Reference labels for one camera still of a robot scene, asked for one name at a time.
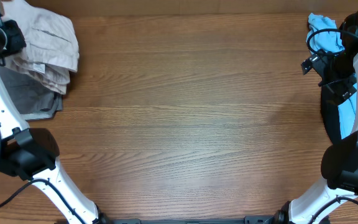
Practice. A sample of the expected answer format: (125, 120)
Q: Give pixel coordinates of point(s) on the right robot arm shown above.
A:
(337, 185)

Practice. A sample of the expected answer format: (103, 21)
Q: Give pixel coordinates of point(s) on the beige cotton shorts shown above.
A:
(52, 49)

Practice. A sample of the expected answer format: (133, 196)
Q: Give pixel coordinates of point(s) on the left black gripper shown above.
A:
(16, 42)

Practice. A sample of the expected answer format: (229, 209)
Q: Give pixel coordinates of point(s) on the folded grey shorts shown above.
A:
(32, 100)

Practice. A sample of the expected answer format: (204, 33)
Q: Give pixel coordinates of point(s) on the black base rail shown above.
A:
(254, 219)

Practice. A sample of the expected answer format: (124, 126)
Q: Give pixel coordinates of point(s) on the black garment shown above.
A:
(330, 116)

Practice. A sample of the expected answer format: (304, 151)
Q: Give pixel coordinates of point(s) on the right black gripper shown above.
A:
(345, 88)

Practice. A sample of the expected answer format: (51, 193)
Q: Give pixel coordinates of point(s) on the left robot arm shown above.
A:
(32, 153)

